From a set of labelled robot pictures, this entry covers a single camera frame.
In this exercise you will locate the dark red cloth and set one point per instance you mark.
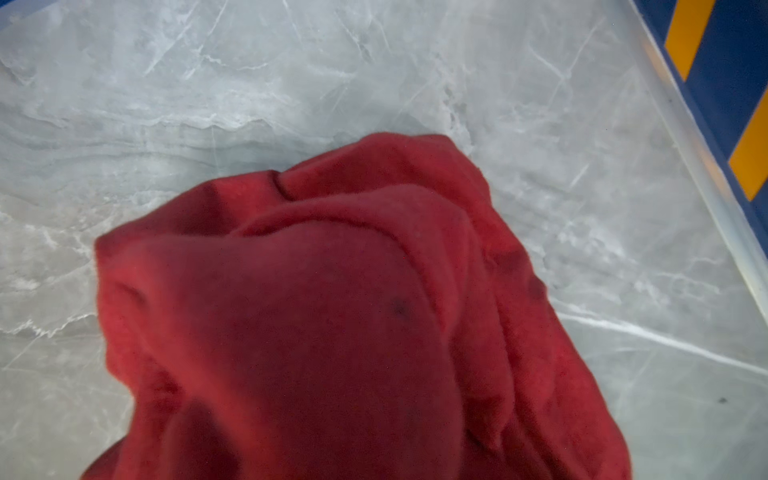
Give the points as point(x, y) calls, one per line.
point(366, 314)

